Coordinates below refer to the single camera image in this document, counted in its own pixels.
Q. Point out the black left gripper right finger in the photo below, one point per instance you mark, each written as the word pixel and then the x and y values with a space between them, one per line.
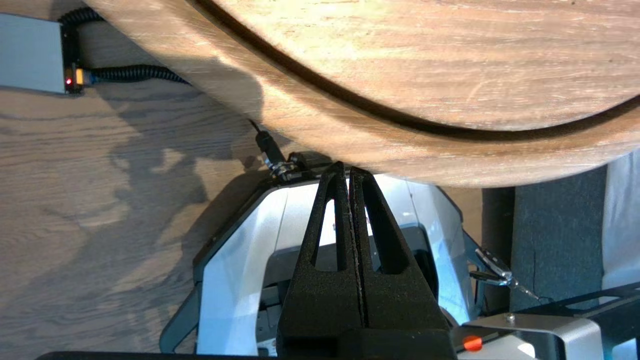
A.
pixel 400 300

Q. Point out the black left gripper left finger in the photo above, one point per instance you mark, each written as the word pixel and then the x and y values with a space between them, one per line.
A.
pixel 320 300

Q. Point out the wooden table drawer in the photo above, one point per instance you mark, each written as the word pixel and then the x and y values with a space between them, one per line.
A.
pixel 300 110

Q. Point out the small orange round button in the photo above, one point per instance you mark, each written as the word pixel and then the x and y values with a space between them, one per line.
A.
pixel 472 343

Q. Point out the white robot chassis cover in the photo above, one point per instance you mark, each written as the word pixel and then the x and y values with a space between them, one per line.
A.
pixel 235 270

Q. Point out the small silver metal clip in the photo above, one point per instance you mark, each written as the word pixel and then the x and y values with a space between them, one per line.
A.
pixel 492 265

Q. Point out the grey fabric bed base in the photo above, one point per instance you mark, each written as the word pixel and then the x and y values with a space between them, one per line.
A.
pixel 560 235

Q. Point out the grey power adapter box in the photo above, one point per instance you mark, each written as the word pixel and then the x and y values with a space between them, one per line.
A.
pixel 30 50

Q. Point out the silver metal bracket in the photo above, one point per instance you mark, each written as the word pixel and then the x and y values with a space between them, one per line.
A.
pixel 550 330

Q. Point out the black metal frame rail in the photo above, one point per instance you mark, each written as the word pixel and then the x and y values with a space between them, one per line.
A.
pixel 615 295

